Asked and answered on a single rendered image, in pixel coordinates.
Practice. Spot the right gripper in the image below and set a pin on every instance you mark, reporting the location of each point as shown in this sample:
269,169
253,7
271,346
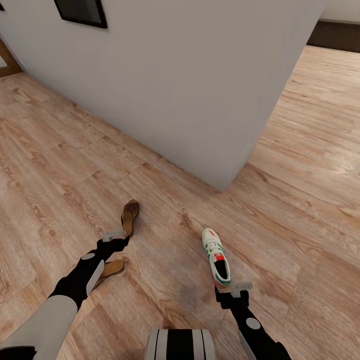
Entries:
227,301

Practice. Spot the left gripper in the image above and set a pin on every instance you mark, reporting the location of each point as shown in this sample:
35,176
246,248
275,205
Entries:
115,245

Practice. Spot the sandal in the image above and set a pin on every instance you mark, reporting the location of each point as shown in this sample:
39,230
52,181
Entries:
130,213
110,268

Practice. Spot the gym shoe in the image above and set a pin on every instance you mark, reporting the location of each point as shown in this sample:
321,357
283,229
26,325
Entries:
219,264

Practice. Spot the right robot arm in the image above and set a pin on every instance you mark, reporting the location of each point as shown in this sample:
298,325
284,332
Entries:
256,343

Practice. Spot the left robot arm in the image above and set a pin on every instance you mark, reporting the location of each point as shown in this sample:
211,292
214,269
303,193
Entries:
43,334

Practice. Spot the robot trunk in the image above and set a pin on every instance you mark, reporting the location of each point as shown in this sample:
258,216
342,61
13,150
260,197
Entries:
180,344

